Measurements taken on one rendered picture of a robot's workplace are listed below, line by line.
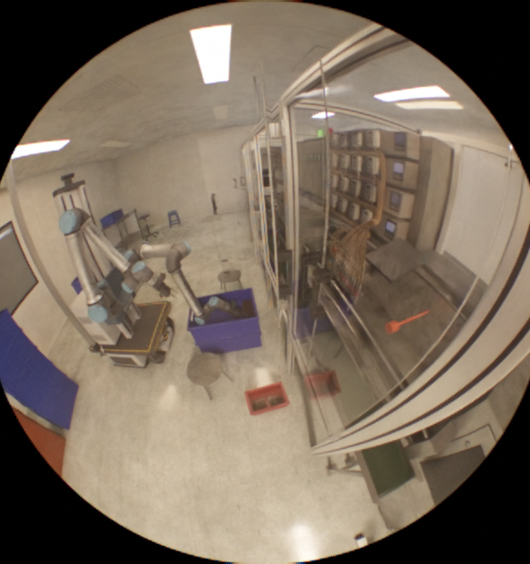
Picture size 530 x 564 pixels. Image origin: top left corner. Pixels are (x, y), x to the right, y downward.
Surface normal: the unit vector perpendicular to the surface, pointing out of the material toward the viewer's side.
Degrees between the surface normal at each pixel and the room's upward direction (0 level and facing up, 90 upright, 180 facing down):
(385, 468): 2
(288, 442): 0
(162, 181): 90
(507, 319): 90
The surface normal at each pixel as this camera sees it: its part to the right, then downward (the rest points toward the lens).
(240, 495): -0.08, -0.80
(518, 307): -0.98, 0.17
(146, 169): 0.18, 0.58
